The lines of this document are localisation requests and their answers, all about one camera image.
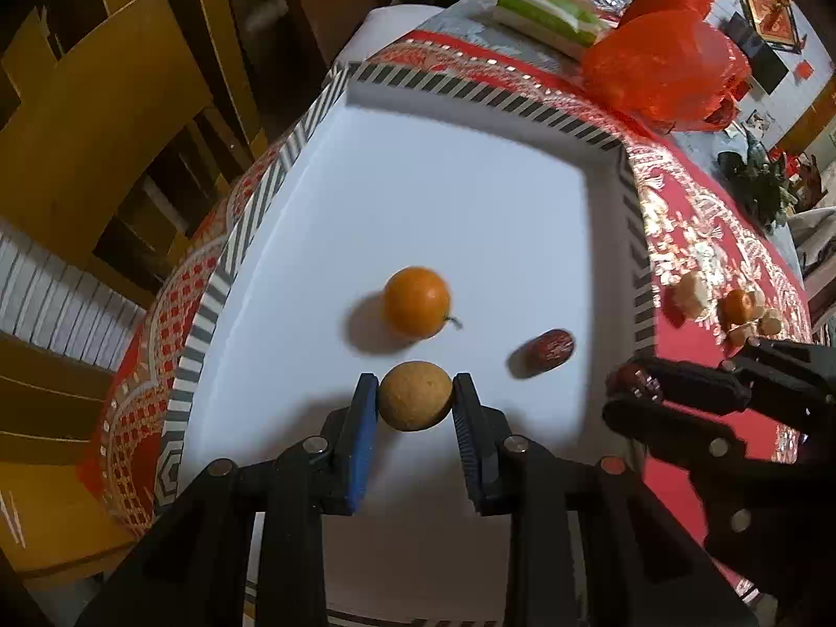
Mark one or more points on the round orange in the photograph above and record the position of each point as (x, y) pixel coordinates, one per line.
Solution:
(417, 302)

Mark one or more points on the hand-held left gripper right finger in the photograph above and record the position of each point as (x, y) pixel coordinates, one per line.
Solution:
(470, 444)

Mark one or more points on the green white tissue pack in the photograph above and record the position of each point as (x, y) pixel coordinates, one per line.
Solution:
(548, 16)

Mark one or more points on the beige jacket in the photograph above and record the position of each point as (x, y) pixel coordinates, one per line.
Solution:
(820, 248)

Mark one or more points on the yellow wooden chair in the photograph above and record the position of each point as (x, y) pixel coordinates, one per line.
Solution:
(98, 111)

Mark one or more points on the tan longan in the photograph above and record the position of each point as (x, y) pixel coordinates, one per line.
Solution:
(417, 397)

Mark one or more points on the pale apple wedge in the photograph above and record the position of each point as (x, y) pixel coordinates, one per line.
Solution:
(735, 338)
(771, 324)
(693, 292)

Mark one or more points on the wall television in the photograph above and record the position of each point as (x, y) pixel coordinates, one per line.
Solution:
(754, 52)

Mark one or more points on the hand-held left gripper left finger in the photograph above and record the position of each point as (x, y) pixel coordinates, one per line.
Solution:
(362, 444)

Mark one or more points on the white radiator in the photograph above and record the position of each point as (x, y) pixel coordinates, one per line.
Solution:
(59, 300)

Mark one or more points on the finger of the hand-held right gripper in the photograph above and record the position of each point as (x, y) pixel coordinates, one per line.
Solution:
(659, 434)
(699, 385)

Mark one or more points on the red framed diamond decoration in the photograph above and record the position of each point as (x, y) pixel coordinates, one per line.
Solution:
(771, 13)

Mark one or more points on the leafy green vegetable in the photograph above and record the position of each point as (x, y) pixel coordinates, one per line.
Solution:
(757, 176)

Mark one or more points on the red embroidered tablecloth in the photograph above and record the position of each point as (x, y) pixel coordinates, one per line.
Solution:
(705, 255)

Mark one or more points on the orange plastic bag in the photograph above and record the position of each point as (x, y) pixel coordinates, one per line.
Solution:
(653, 65)

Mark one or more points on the small mandarin orange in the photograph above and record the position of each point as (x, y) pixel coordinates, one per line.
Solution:
(738, 307)

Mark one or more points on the striped white tray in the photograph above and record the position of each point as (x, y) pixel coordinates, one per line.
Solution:
(457, 209)

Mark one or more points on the red date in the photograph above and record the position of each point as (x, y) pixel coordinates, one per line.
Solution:
(628, 380)
(550, 349)

